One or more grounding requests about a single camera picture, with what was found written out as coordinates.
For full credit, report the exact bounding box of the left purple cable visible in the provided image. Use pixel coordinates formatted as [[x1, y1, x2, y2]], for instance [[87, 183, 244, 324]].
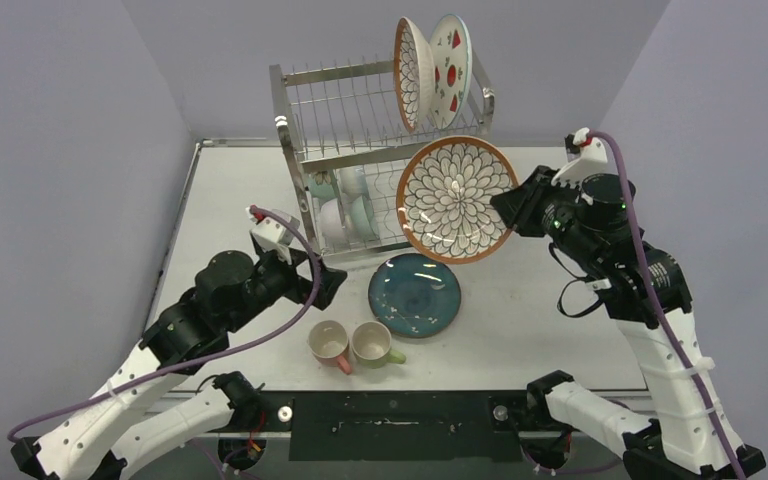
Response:
[[6, 205, 324, 444]]

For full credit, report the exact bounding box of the aluminium rail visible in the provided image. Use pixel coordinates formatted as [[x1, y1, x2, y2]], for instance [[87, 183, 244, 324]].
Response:
[[102, 389, 695, 439], [572, 140, 657, 389]]

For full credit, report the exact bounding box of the pink handled cream mug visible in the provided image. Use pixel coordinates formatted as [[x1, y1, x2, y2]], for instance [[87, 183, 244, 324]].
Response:
[[307, 320, 353, 375]]

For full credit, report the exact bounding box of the stainless steel dish rack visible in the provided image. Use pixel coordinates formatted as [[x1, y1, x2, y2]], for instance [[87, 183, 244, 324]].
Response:
[[269, 56, 496, 260]]

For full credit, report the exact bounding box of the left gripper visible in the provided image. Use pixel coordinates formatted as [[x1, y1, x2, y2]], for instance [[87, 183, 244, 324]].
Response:
[[224, 243, 346, 332]]

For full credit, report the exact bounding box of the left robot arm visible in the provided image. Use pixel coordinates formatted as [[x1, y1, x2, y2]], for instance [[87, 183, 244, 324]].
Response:
[[10, 250, 347, 479]]

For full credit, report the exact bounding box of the aluminium right side rail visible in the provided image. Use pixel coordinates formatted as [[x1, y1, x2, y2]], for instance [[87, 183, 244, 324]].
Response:
[[572, 140, 657, 389]]

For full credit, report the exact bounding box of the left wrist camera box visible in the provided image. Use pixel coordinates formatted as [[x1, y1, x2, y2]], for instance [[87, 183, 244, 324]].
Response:
[[246, 206, 295, 264]]

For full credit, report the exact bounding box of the aluminium front rail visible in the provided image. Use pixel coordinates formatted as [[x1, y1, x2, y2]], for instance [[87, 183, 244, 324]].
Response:
[[102, 389, 695, 439]]

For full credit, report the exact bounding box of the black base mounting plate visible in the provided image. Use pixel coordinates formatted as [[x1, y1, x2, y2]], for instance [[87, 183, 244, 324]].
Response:
[[193, 390, 592, 464]]

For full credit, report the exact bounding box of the strawberry pattern top plate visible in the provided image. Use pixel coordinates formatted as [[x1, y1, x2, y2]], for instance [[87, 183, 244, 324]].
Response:
[[429, 14, 473, 130]]

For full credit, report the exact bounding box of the green handled cream mug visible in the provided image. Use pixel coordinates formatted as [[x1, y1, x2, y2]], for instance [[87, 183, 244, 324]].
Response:
[[350, 322, 407, 369]]

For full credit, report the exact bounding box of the dark bottom plate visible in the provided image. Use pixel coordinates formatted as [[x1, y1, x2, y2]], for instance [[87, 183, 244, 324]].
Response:
[[367, 253, 462, 339]]

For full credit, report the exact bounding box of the brown rim flower plate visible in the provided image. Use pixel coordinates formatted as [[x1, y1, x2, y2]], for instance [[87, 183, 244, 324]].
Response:
[[393, 17, 435, 133]]

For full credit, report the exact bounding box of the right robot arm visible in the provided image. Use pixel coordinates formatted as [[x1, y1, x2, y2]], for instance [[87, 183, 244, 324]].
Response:
[[491, 166, 766, 479]]

